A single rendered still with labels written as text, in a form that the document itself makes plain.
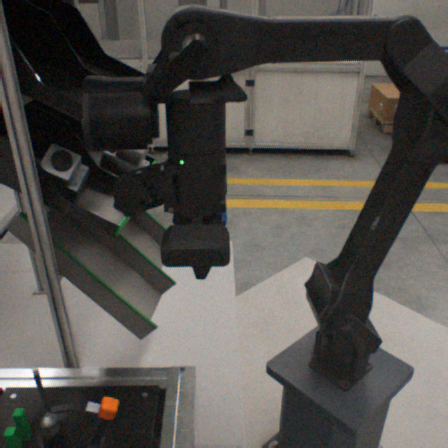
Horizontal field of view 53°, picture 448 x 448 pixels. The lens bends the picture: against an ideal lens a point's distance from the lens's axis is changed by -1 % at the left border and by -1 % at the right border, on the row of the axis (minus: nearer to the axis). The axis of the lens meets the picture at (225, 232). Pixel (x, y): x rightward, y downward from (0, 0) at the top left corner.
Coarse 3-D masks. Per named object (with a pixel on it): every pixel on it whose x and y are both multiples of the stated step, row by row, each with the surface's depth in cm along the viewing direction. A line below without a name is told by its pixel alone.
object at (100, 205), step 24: (0, 120) 74; (48, 120) 73; (0, 144) 62; (48, 144) 75; (72, 144) 74; (0, 168) 64; (96, 168) 76; (48, 192) 64; (96, 192) 73; (72, 216) 66; (96, 216) 65; (120, 216) 71
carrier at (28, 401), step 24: (0, 408) 66; (24, 408) 66; (48, 408) 63; (72, 408) 63; (120, 408) 66; (144, 408) 66; (0, 432) 62; (24, 432) 58; (48, 432) 55; (72, 432) 60; (120, 432) 62; (144, 432) 62
